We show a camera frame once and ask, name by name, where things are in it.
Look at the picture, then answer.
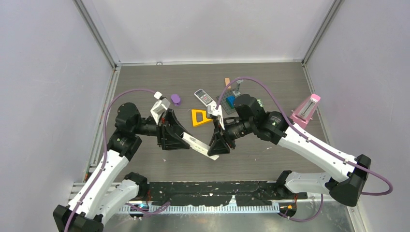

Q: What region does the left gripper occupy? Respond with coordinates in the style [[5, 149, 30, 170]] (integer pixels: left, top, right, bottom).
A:
[[133, 109, 192, 150]]

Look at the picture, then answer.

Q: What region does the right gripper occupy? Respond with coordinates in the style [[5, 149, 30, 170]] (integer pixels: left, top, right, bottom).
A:
[[208, 116, 255, 155]]

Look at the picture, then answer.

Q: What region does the white remote battery cover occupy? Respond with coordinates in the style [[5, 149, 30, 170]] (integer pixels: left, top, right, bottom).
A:
[[182, 132, 220, 160]]

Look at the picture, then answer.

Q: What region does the white remote control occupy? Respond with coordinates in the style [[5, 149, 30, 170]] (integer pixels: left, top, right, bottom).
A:
[[194, 88, 217, 108]]

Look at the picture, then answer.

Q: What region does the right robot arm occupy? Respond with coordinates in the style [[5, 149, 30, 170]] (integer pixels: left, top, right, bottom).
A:
[[207, 94, 371, 207]]

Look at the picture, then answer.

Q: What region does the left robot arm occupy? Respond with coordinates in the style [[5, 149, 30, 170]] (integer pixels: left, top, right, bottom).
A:
[[53, 100, 190, 232]]

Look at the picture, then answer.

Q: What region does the purple spool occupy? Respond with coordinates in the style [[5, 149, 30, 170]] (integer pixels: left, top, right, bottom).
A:
[[171, 94, 182, 106]]

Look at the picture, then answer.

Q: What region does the grey lego baseplate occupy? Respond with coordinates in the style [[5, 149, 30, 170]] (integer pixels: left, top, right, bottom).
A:
[[220, 88, 241, 115]]

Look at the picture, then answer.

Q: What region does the blue lego brick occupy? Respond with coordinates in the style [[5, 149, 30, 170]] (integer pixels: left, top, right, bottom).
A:
[[226, 95, 235, 109]]

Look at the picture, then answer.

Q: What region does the green monster toy cube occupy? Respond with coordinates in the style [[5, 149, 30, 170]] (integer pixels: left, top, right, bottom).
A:
[[257, 99, 264, 107]]

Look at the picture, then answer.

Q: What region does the small wooden block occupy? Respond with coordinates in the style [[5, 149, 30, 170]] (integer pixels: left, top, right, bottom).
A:
[[224, 78, 231, 89]]

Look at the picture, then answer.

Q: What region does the pink metronome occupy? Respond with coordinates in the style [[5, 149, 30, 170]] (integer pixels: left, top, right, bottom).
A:
[[290, 94, 321, 129]]

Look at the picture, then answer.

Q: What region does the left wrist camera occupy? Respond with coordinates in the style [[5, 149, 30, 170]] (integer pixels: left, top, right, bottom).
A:
[[150, 97, 170, 125]]

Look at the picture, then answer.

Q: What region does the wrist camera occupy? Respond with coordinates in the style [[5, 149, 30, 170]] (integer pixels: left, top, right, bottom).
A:
[[150, 97, 170, 125], [206, 104, 225, 130]]

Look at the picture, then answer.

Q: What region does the yellow triangular frame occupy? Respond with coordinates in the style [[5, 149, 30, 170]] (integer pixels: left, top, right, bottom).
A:
[[191, 109, 212, 127]]

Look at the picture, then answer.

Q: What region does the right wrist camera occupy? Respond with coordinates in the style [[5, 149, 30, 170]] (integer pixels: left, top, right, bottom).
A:
[[206, 104, 225, 130]]

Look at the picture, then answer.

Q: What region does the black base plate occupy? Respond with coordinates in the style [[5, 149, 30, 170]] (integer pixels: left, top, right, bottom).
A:
[[145, 181, 307, 206]]

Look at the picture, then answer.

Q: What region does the grey lego post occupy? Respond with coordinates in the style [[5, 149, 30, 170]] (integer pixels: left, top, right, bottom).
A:
[[233, 80, 244, 96]]

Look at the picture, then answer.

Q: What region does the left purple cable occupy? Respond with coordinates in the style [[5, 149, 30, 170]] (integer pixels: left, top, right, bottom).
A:
[[64, 88, 158, 232]]

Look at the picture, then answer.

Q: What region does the purple cable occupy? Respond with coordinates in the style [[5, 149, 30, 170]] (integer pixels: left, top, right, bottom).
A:
[[64, 88, 158, 232], [215, 76, 394, 222]]

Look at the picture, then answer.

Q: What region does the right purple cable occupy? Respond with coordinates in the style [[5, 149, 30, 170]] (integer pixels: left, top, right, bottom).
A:
[[215, 76, 394, 222]]

